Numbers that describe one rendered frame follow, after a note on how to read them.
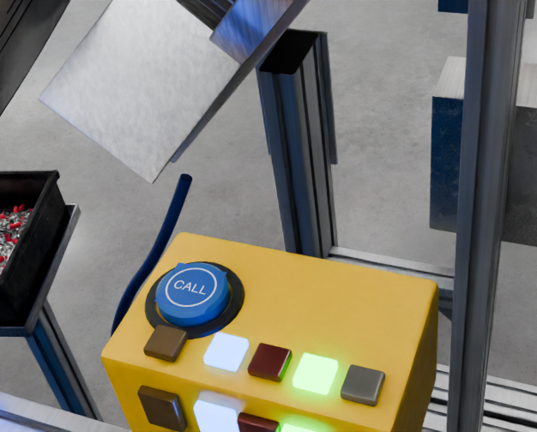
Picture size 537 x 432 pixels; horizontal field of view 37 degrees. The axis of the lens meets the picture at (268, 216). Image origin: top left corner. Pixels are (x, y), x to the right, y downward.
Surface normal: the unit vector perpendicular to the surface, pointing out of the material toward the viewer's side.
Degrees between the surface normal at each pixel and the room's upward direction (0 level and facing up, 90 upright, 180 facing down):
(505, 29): 90
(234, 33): 100
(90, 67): 55
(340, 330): 0
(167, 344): 0
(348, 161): 0
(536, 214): 90
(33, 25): 47
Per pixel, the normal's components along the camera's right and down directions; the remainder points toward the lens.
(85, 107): 0.13, 0.11
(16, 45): -0.68, -0.17
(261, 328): -0.12, -0.73
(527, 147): -0.36, 0.66
